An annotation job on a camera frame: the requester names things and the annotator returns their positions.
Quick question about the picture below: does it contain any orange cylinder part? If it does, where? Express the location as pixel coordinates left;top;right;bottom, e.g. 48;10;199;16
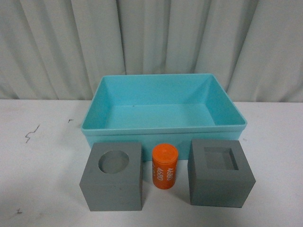
152;143;178;190

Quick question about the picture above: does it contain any gray block with round hole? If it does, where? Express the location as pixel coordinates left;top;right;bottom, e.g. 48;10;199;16
80;142;143;211

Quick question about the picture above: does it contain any gray block with square hole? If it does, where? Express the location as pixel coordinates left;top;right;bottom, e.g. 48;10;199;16
187;139;256;208

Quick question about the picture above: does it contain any light blue plastic box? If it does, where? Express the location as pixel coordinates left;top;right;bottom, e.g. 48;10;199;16
81;74;247;161

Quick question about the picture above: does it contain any white curtain backdrop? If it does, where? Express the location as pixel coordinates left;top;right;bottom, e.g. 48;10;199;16
0;0;303;102

